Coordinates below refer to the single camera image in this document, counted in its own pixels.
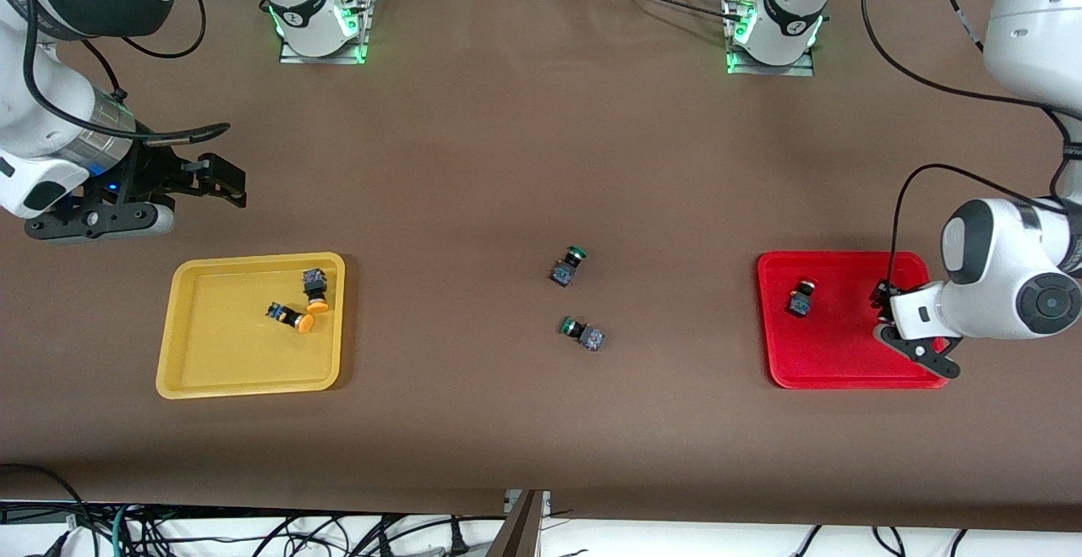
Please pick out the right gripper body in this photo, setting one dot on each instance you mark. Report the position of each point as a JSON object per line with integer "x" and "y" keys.
{"x": 150, "y": 175}

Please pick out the red push button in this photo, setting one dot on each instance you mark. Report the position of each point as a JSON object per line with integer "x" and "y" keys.
{"x": 800, "y": 302}

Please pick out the yellow push button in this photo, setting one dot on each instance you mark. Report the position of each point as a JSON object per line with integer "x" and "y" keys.
{"x": 287, "y": 316}
{"x": 315, "y": 280}

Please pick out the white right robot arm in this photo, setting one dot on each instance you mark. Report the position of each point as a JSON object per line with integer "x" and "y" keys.
{"x": 34, "y": 92}

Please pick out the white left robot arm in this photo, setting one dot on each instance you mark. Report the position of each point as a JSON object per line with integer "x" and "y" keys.
{"x": 1031, "y": 24}

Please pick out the red plastic tray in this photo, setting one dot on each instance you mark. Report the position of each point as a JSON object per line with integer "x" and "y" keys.
{"x": 845, "y": 346}

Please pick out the yellow plastic tray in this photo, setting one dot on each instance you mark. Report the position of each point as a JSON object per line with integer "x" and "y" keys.
{"x": 228, "y": 354}

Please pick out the green push button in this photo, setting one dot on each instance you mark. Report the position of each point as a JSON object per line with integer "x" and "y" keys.
{"x": 587, "y": 337}
{"x": 566, "y": 270}

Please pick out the brown table mat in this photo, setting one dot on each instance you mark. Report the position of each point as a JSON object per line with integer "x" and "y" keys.
{"x": 541, "y": 117}

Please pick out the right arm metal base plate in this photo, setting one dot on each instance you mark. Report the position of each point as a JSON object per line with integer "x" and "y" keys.
{"x": 359, "y": 51}

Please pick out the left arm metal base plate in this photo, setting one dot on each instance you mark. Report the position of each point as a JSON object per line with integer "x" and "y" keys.
{"x": 803, "y": 70}

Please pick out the silver metal bracket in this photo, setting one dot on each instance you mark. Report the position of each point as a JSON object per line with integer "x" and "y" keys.
{"x": 546, "y": 502}

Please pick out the dark table support post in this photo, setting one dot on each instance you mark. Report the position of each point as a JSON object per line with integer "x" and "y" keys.
{"x": 520, "y": 532}

